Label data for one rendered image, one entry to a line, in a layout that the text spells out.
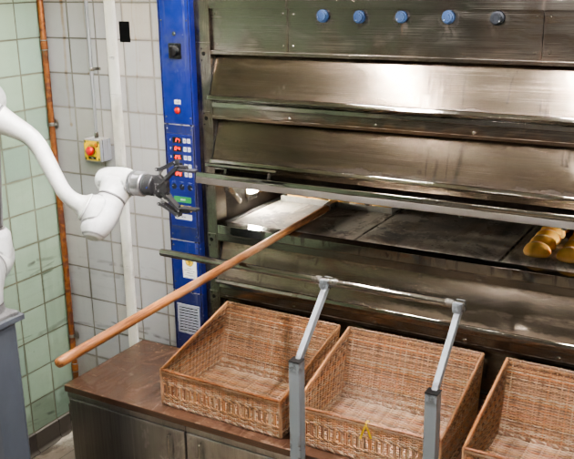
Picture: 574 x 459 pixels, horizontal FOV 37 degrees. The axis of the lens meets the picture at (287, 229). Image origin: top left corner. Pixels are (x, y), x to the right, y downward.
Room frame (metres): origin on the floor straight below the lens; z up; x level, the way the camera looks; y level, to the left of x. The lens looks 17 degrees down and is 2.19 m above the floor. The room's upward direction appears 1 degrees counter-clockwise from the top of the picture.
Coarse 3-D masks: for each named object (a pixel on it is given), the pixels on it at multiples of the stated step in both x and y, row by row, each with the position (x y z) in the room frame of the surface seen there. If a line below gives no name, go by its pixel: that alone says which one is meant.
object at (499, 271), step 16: (224, 224) 3.44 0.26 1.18; (240, 224) 3.44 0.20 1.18; (288, 240) 3.27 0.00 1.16; (304, 240) 3.23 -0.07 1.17; (320, 240) 3.20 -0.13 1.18; (336, 240) 3.19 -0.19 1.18; (352, 240) 3.18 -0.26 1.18; (368, 256) 3.10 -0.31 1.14; (384, 256) 3.06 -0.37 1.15; (400, 256) 3.03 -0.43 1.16; (416, 256) 3.00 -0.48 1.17; (432, 256) 2.98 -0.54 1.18; (448, 256) 2.97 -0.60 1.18; (480, 272) 2.88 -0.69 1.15; (496, 272) 2.85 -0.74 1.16; (512, 272) 2.82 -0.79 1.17; (528, 272) 2.79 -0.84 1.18; (544, 272) 2.78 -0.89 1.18; (560, 272) 2.78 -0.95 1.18
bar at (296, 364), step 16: (176, 256) 3.09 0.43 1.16; (192, 256) 3.05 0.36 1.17; (256, 272) 2.91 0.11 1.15; (272, 272) 2.87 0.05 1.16; (288, 272) 2.85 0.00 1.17; (320, 288) 2.77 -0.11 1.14; (352, 288) 2.72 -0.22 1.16; (368, 288) 2.69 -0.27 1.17; (384, 288) 2.67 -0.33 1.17; (320, 304) 2.72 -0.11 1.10; (448, 304) 2.55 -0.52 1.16; (464, 304) 2.53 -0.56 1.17; (304, 336) 2.65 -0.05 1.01; (448, 336) 2.48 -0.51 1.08; (304, 352) 2.62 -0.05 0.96; (448, 352) 2.44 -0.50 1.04; (304, 400) 2.60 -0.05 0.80; (432, 400) 2.33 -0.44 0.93; (304, 416) 2.60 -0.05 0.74; (432, 416) 2.33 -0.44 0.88; (304, 432) 2.60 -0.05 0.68; (432, 432) 2.33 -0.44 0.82; (304, 448) 2.59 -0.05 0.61; (432, 448) 2.33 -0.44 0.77
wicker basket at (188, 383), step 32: (224, 320) 3.37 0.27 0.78; (256, 320) 3.30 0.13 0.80; (288, 320) 3.22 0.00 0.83; (192, 352) 3.17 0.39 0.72; (256, 352) 3.26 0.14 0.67; (288, 352) 3.19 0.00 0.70; (320, 352) 2.97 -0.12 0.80; (160, 384) 2.99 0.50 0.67; (192, 384) 2.92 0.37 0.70; (224, 384) 3.13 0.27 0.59; (256, 384) 3.13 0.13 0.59; (288, 384) 3.13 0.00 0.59; (224, 416) 2.84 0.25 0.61; (256, 416) 2.87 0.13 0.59; (288, 416) 2.76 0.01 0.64
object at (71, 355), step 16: (320, 208) 3.56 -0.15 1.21; (304, 224) 3.39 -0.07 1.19; (272, 240) 3.15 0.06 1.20; (240, 256) 2.94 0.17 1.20; (208, 272) 2.76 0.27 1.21; (192, 288) 2.65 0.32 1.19; (160, 304) 2.50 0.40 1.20; (128, 320) 2.36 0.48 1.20; (96, 336) 2.24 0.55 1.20; (112, 336) 2.28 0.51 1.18; (80, 352) 2.16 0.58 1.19
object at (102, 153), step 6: (84, 138) 3.70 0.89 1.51; (90, 138) 3.69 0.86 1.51; (96, 138) 3.69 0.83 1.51; (102, 138) 3.69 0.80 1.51; (108, 138) 3.70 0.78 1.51; (84, 144) 3.70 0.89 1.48; (90, 144) 3.68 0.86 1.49; (102, 144) 3.67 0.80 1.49; (108, 144) 3.70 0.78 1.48; (84, 150) 3.70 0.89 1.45; (96, 150) 3.67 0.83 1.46; (102, 150) 3.66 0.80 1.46; (108, 150) 3.70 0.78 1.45; (90, 156) 3.68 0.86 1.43; (96, 156) 3.67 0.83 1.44; (102, 156) 3.66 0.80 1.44; (108, 156) 3.70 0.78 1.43
